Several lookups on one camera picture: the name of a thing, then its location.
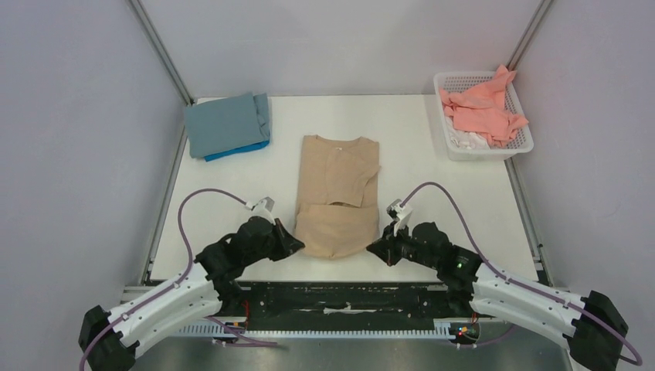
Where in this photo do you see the beige t shirt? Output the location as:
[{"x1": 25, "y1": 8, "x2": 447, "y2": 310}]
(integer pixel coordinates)
[{"x1": 294, "y1": 135, "x2": 381, "y2": 260}]

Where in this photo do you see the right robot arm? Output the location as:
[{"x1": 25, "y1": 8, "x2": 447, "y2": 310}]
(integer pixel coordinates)
[{"x1": 367, "y1": 223, "x2": 629, "y2": 370}]

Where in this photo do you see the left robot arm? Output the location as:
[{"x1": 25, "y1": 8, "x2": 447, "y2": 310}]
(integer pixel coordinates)
[{"x1": 78, "y1": 216, "x2": 304, "y2": 370}]

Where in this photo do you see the bright blue folded t shirt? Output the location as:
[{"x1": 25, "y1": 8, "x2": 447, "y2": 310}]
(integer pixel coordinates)
[{"x1": 204, "y1": 141, "x2": 270, "y2": 162}]

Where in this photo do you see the white t shirt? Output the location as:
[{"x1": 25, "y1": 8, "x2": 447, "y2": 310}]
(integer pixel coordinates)
[{"x1": 446, "y1": 117, "x2": 490, "y2": 150}]

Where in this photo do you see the grey-blue folded t shirt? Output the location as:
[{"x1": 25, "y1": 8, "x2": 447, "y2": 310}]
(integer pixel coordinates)
[{"x1": 184, "y1": 93, "x2": 271, "y2": 160}]

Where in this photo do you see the white plastic laundry basket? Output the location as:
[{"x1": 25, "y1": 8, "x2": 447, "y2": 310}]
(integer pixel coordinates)
[{"x1": 433, "y1": 71, "x2": 534, "y2": 161}]

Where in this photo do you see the pink t shirt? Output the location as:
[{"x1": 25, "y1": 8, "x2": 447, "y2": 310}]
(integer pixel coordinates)
[{"x1": 439, "y1": 65, "x2": 528, "y2": 148}]

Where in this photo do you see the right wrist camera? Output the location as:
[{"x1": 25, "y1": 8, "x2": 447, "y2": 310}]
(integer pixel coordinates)
[{"x1": 386, "y1": 199, "x2": 413, "y2": 236}]

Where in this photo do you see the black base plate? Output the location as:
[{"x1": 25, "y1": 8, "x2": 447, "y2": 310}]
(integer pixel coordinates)
[{"x1": 218, "y1": 281, "x2": 472, "y2": 331}]

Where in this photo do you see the white cable duct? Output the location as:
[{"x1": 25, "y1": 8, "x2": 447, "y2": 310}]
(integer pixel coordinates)
[{"x1": 173, "y1": 320, "x2": 480, "y2": 341}]

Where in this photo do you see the aluminium frame rail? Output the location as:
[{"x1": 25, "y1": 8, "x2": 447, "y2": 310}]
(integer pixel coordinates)
[{"x1": 127, "y1": 0, "x2": 195, "y2": 106}]

